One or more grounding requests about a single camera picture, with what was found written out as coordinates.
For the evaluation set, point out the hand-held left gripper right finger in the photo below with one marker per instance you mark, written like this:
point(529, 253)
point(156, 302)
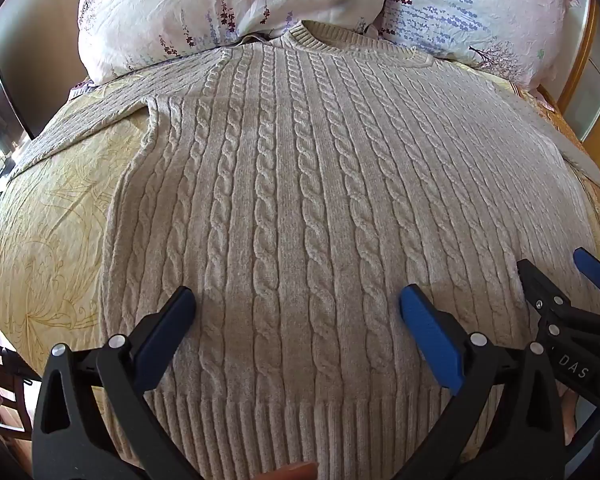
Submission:
point(430, 337)

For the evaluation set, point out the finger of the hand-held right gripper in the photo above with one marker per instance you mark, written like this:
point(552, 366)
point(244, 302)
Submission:
point(537, 280)
point(594, 270)

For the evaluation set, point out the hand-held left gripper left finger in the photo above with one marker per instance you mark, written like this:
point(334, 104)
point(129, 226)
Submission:
point(167, 327)

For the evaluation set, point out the person's left hand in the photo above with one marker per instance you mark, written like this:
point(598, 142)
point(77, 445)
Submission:
point(287, 472)

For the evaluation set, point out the yellow and orange patterned bedspread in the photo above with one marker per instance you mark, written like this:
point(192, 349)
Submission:
point(55, 210)

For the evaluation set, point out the dark wooden chair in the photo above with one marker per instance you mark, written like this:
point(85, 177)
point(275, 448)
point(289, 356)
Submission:
point(10, 385)

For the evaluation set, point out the wooden bed headboard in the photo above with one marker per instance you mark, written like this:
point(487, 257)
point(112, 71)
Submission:
point(577, 60)

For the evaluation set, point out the pillow with blue flower print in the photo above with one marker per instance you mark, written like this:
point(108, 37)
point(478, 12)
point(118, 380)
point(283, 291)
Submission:
point(475, 15)

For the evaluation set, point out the black flat television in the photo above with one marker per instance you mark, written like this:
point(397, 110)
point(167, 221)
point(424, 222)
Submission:
point(0, 110)

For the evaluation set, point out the pink floral pillow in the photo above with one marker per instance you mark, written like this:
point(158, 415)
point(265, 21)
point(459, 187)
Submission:
point(220, 10)

